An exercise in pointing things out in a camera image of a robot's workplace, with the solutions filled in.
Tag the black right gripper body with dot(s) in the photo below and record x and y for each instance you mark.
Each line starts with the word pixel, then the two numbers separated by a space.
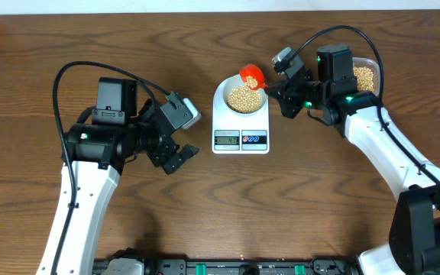
pixel 308 95

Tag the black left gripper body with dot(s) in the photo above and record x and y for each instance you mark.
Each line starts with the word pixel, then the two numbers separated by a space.
pixel 158 149

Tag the red plastic measuring scoop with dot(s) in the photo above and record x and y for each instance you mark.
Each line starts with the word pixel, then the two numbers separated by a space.
pixel 252 77

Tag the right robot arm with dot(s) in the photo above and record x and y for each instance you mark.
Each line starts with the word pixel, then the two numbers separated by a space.
pixel 413 245

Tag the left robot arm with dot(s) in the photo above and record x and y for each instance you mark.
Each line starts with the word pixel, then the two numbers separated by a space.
pixel 98 146

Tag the white digital kitchen scale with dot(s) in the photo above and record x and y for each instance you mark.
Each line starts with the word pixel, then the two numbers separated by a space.
pixel 234 133

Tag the soybeans in grey bowl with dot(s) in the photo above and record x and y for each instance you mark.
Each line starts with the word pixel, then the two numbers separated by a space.
pixel 244 100

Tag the grey round bowl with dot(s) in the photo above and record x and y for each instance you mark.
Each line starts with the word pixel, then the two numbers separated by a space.
pixel 236 81

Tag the pile of soybeans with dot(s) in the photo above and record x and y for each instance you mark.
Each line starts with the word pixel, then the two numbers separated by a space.
pixel 365 78

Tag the clear plastic container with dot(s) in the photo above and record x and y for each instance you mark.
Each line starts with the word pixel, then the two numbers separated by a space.
pixel 360 62

